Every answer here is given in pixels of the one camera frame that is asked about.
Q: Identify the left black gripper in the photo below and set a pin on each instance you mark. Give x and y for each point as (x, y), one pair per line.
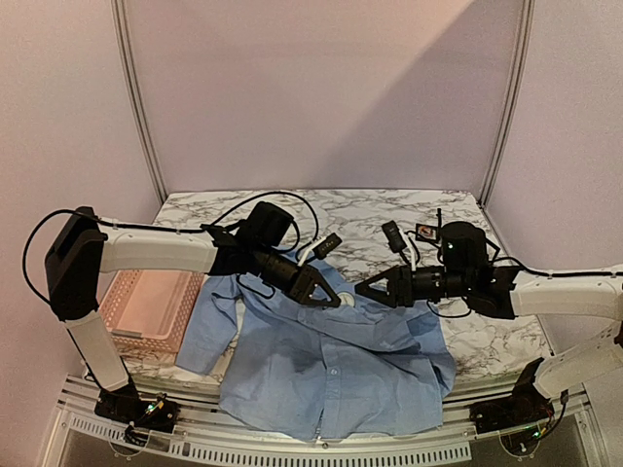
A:
(305, 283)

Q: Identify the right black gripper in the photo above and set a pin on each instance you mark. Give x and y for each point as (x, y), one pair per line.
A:
(400, 285)

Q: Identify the blue button-up shirt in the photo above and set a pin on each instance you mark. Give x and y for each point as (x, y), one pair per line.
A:
(341, 370)

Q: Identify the orange portrait round brooch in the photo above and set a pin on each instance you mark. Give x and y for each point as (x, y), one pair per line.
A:
(427, 232)

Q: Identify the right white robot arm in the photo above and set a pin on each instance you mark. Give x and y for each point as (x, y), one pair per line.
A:
(503, 288)

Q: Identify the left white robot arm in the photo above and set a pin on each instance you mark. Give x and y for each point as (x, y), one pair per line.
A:
(89, 246)

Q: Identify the pink plastic basket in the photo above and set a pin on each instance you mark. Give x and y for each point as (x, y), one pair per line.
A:
(150, 309)

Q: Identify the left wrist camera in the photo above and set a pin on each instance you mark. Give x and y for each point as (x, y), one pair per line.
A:
(320, 249)

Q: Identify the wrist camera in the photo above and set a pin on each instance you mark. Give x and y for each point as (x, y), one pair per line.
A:
(399, 244)
(320, 249)

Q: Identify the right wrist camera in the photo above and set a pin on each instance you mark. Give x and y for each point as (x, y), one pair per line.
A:
(399, 244)

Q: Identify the upright black frame box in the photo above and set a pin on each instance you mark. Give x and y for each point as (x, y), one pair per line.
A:
(437, 226)

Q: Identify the open black frame box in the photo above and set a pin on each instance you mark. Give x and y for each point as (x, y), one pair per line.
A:
(496, 249)

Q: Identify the aluminium front rail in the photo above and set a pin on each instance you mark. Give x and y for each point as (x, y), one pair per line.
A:
(206, 435)

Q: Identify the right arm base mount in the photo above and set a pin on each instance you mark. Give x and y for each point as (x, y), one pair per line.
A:
(524, 405)

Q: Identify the right aluminium corner post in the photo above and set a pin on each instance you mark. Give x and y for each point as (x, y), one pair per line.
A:
(510, 100)

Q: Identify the aluminium corner post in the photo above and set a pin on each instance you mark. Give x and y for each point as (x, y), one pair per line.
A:
(510, 100)
(136, 100)

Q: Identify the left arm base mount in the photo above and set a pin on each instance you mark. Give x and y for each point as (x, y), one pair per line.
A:
(140, 416)

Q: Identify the left aluminium corner post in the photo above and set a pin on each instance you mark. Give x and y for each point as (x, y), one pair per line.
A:
(136, 100)

